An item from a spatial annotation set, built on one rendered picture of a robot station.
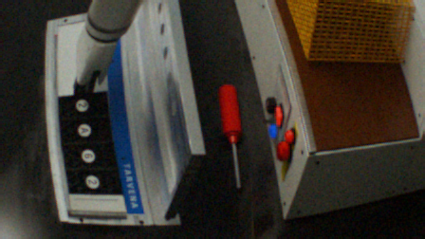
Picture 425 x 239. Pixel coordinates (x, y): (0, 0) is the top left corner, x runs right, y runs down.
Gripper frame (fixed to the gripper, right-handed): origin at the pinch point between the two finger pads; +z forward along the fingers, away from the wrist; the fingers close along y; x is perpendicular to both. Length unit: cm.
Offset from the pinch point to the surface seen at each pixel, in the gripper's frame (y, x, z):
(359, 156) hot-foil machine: 25.9, 35.2, -19.7
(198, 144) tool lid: 23.9, 10.4, -18.9
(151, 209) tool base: 22.5, 9.2, 0.6
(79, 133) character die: 8.7, -1.0, 1.7
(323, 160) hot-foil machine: 25.9, 28.6, -18.8
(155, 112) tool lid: 10.1, 9.9, -6.8
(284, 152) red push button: 20.2, 25.5, -12.7
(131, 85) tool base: -0.3, 9.3, 0.6
